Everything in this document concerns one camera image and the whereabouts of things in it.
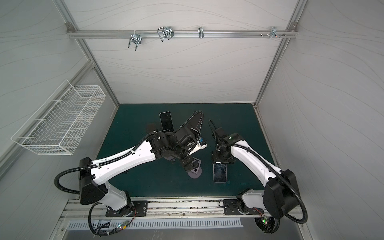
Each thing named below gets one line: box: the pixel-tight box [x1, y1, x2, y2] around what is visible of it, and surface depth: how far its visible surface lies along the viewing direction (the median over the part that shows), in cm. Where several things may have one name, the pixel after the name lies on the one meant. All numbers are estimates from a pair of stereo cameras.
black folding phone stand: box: [146, 123, 157, 134], surface depth 97 cm
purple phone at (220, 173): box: [213, 163, 228, 184], surface depth 80 cm
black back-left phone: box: [159, 111, 175, 132], surface depth 96 cm
